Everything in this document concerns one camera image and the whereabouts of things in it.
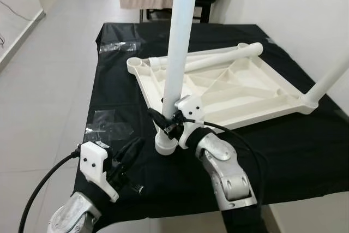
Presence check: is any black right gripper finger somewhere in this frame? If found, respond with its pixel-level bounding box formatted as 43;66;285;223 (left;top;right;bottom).
148;107;170;130

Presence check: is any black wall cable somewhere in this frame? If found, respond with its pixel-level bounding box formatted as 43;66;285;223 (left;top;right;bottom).
0;1;33;23

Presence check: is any black round stool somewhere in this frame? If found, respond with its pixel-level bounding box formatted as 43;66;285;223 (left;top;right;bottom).
191;0;216;23

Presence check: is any white plastic table top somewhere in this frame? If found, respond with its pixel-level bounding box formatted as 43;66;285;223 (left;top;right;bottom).
127;42;318;156

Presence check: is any black tablecloth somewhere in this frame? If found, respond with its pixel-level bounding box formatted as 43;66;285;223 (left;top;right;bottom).
71;21;349;228

